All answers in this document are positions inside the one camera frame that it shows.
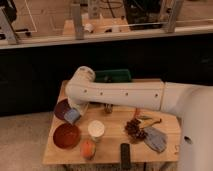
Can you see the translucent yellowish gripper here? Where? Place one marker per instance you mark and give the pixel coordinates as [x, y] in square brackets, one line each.
[77, 106]

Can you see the blue-grey sponge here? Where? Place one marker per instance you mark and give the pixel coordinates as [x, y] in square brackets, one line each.
[72, 116]

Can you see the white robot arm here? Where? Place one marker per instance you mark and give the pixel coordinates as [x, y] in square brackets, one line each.
[190, 102]

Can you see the purple bowl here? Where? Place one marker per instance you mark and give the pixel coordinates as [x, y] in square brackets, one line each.
[61, 108]

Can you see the red bowl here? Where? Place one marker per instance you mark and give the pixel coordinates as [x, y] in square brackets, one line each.
[66, 136]

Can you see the white cup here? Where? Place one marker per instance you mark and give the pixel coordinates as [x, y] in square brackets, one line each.
[96, 130]

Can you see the small metal clip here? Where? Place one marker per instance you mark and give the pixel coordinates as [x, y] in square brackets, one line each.
[108, 108]

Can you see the dark object in bin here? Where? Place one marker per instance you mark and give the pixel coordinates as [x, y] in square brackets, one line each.
[108, 79]

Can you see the wooden folding table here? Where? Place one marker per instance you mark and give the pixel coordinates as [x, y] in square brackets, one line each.
[110, 146]

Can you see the orange toy carrot cup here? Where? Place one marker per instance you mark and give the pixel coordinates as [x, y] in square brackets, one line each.
[88, 149]

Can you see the green plastic bin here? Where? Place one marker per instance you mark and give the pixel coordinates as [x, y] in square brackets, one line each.
[117, 75]

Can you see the bunch of dark grapes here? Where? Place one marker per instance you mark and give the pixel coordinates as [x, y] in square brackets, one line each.
[134, 132]

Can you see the orange chili pepper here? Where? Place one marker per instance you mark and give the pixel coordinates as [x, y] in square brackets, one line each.
[136, 113]

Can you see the black remote control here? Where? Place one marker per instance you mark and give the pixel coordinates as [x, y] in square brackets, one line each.
[125, 156]

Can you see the yellow banana toy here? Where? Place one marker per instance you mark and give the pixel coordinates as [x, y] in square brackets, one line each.
[146, 121]

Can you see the grey-blue cloth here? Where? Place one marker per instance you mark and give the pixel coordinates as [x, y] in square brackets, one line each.
[155, 139]

